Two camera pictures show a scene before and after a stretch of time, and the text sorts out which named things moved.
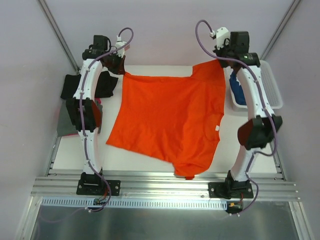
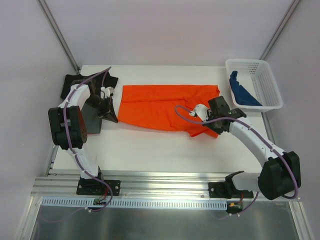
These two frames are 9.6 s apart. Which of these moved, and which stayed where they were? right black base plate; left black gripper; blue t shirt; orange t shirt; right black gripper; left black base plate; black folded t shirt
Moved: orange t shirt; left black gripper; right black gripper
Stayed: right black base plate; blue t shirt; left black base plate; black folded t shirt
